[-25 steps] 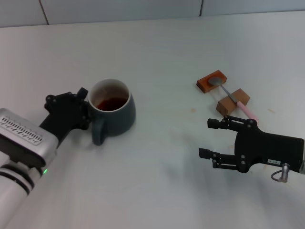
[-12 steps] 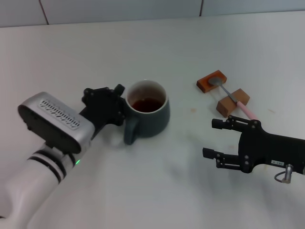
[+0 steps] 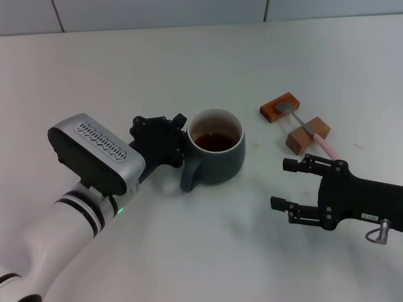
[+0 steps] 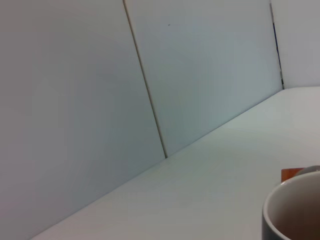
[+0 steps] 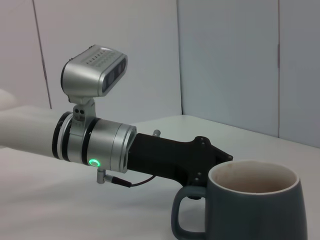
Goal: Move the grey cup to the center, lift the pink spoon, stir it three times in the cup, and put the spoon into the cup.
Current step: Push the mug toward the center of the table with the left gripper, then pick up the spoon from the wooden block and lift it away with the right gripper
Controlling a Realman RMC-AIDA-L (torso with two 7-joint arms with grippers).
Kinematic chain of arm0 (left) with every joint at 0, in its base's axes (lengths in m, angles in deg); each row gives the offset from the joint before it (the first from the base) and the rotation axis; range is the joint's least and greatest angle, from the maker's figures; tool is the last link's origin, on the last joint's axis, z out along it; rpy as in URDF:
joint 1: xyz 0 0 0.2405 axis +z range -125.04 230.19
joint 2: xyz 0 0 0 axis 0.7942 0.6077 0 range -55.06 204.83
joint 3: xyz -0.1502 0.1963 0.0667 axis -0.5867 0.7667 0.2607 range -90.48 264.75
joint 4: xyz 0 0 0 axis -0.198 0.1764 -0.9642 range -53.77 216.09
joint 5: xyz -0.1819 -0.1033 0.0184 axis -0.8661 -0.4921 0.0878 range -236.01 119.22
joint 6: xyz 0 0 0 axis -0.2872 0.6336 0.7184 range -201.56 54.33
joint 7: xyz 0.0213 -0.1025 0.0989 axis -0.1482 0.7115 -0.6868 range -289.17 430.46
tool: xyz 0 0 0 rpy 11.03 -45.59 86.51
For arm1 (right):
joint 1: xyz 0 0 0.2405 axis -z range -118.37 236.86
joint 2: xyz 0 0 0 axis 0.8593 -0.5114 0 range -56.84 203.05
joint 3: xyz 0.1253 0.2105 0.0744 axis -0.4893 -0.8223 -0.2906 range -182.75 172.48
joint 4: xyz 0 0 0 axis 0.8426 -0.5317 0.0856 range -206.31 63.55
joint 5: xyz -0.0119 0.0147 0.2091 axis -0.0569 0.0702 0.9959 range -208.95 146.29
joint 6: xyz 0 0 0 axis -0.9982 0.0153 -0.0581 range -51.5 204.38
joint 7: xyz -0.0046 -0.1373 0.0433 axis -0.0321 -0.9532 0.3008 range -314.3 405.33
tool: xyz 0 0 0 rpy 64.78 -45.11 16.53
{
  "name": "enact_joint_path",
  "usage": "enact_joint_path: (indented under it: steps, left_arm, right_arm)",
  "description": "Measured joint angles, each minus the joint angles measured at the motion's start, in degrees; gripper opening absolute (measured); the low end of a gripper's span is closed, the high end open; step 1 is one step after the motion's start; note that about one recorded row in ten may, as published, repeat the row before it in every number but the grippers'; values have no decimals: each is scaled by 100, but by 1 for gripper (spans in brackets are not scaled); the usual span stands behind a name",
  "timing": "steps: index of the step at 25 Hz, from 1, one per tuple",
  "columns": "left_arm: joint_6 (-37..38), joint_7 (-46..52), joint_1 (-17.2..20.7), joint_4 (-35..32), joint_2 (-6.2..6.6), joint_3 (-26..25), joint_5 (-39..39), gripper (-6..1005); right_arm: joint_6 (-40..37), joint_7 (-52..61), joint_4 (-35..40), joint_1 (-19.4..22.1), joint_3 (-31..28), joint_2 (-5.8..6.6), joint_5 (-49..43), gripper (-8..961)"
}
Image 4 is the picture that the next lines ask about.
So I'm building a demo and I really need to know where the grey ceramic cup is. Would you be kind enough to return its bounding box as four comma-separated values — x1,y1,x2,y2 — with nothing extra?
261,171,320,240

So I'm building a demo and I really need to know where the reddish wooden spoon rest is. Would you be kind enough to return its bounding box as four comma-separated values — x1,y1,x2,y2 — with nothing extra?
281,167,307,183

